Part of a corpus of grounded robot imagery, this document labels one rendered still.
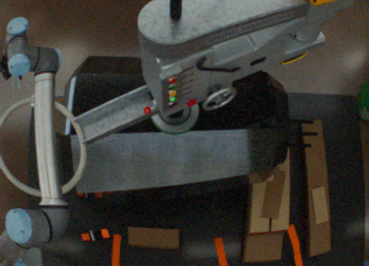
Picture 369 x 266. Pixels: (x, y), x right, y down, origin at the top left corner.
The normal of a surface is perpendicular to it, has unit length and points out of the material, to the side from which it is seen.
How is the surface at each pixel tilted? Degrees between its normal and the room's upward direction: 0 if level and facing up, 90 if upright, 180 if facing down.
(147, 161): 45
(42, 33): 0
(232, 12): 0
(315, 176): 0
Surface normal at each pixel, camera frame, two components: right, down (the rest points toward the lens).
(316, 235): 0.02, -0.37
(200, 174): 0.04, 0.40
